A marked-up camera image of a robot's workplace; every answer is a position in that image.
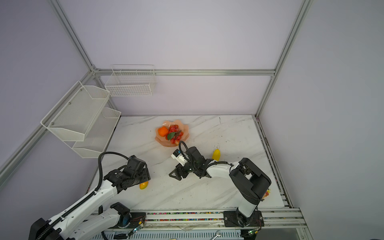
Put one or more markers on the red lychee bunch with leaf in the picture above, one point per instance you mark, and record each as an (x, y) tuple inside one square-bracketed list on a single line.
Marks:
[(174, 135)]

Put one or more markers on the red yellow mango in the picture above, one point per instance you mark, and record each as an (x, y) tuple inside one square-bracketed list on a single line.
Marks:
[(144, 185), (267, 193)]

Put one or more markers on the orange fake fruit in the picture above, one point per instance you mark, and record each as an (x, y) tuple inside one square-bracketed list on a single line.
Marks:
[(163, 131)]

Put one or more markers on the white wire basket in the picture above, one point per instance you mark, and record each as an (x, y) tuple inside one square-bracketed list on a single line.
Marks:
[(131, 81)]

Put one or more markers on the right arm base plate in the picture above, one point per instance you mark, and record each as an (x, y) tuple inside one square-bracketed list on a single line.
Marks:
[(236, 219)]

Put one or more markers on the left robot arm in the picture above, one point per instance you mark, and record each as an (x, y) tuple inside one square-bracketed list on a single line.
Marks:
[(72, 223)]

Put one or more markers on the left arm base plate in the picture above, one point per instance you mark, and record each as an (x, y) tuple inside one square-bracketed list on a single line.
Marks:
[(130, 221)]

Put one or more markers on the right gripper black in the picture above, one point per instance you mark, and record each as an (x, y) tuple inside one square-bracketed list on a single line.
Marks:
[(181, 169)]

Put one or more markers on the aluminium rail front frame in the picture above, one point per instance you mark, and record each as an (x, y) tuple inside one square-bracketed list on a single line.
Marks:
[(193, 220)]

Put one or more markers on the pink scalloped fruit bowl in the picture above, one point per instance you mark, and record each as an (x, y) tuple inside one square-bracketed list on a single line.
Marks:
[(183, 127)]

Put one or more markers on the white mesh two-tier shelf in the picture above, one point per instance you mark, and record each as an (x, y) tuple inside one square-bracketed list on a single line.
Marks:
[(83, 121)]

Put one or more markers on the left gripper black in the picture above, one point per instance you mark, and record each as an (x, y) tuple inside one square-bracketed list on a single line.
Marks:
[(145, 175)]

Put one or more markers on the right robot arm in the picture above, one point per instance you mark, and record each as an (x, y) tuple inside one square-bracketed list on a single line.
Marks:
[(250, 180)]

